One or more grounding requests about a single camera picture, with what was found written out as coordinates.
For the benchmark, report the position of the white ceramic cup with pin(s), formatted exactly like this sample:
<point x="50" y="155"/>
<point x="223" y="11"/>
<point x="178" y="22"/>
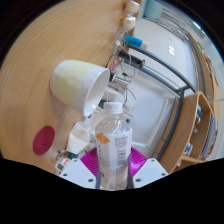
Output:
<point x="76" y="85"/>

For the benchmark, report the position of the small clear plastic cup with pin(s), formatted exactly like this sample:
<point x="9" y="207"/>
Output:
<point x="78" y="138"/>

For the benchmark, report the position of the dark metal table frame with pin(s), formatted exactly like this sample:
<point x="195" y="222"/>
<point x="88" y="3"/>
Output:
<point x="173" y="75"/>

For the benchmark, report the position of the flat round red coaster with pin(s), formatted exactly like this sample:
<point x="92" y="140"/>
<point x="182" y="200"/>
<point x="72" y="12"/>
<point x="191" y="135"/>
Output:
<point x="43" y="140"/>

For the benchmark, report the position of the teal chair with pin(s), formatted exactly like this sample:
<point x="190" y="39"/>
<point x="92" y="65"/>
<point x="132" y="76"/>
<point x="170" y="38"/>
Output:
<point x="153" y="8"/>

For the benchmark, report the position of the wooden shelf unit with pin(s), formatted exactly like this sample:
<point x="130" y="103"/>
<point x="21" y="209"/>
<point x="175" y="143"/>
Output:
<point x="190" y="133"/>

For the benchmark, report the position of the blue and white tube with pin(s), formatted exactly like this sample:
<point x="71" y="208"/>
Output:
<point x="135" y="40"/>

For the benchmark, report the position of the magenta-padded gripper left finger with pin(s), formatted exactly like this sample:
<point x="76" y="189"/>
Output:
<point x="77" y="173"/>

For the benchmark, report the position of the white round jar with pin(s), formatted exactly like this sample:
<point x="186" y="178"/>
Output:
<point x="132" y="6"/>
<point x="129" y="22"/>

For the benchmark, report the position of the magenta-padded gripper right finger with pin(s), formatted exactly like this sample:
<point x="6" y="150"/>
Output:
<point x="150" y="171"/>

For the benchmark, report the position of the small white electronic device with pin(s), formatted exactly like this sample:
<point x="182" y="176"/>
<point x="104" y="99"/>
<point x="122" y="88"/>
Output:
<point x="62" y="164"/>

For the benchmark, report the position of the black rectangular box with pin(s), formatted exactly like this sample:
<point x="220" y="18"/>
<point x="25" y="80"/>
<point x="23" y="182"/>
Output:
<point x="131" y="59"/>

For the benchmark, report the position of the clear plastic water bottle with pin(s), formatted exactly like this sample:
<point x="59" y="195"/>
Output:
<point x="114" y="140"/>

